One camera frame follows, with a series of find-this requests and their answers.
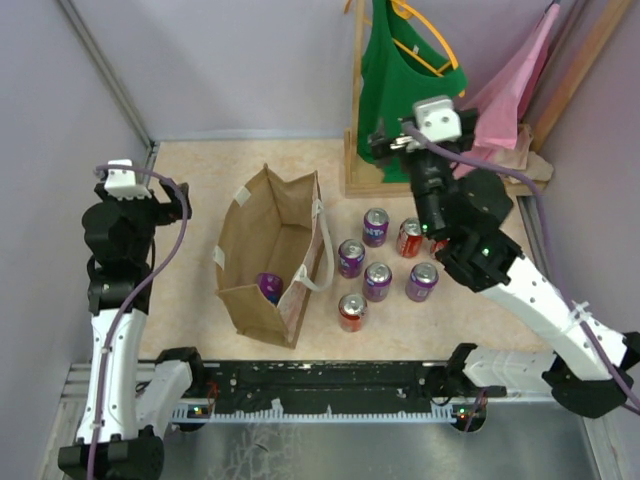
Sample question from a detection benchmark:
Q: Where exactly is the pink shirt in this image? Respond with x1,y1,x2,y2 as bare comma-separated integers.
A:
463,2,560,165

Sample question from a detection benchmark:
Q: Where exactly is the aluminium frame rail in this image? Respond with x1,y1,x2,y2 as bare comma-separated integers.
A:
69,346,623,443

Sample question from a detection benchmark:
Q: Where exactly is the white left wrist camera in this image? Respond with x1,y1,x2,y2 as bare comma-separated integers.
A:
104,159,151,200

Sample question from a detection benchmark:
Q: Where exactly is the red coke can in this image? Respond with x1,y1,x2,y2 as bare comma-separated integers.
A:
396,217,423,258

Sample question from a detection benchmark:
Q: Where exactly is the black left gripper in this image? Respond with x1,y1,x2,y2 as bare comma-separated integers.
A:
94,177,190,263

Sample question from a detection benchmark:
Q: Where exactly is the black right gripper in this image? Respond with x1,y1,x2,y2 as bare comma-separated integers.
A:
367,109,475,240

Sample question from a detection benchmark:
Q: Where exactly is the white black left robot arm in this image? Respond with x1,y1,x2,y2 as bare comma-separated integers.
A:
57,182,208,479

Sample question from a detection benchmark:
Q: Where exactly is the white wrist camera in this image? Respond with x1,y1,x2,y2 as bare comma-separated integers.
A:
413,95,462,143
104,159,151,200

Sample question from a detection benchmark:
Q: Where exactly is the red coca-cola can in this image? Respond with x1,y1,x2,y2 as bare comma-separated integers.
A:
338,293,368,333

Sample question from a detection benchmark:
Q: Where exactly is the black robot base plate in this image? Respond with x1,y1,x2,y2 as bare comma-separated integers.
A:
182,360,480,415

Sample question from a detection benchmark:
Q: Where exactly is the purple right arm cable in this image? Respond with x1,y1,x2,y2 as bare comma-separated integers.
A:
402,123,640,436

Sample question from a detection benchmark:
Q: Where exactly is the wooden clothes rack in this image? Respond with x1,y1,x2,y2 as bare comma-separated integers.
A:
344,1,635,198

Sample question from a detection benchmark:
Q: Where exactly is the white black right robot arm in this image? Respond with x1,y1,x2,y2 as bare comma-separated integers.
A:
368,111,639,419

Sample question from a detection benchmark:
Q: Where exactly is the red cola can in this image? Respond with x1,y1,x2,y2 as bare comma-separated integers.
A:
430,239,449,258

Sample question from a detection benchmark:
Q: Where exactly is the green tank top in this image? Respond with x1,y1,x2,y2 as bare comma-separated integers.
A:
357,1,467,164

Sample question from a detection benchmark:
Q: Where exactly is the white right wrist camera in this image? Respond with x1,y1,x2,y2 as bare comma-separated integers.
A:
413,95,462,143

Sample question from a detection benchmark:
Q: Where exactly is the purple fanta can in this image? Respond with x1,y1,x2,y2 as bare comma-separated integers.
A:
405,262,439,302
256,272,284,305
338,239,366,278
363,262,392,302
362,207,389,248

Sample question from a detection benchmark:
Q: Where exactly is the beige cloth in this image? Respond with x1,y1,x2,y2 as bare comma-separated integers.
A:
493,124,554,182

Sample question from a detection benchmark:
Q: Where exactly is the yellow clothes hanger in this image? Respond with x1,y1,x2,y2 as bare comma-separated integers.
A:
344,0,467,99

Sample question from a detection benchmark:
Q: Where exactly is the tan canvas tote bag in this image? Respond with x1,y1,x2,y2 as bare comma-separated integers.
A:
213,167,335,348

